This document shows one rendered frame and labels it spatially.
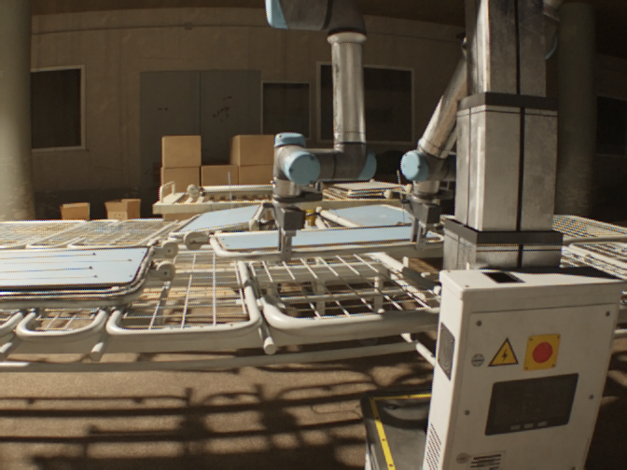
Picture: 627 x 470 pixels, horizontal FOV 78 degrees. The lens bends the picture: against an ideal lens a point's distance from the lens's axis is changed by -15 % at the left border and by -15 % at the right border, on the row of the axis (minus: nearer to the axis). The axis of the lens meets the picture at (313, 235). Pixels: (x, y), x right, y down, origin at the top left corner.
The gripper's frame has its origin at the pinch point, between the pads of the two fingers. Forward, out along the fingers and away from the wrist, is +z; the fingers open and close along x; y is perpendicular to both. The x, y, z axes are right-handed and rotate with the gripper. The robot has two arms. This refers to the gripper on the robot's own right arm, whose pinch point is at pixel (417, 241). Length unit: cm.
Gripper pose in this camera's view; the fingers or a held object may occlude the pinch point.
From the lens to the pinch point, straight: 140.0
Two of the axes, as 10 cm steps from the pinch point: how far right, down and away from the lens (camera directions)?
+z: -0.7, 9.3, 3.5
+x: 3.2, 3.5, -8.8
